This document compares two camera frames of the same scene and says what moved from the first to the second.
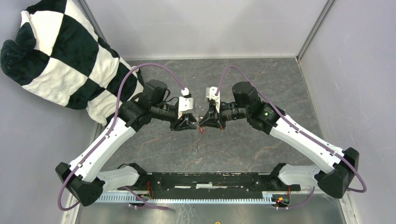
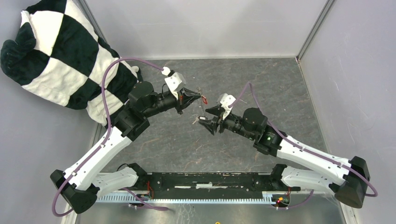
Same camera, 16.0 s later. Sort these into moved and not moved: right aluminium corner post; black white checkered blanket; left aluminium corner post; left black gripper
Moved: left black gripper
Not moved: left aluminium corner post; right aluminium corner post; black white checkered blanket
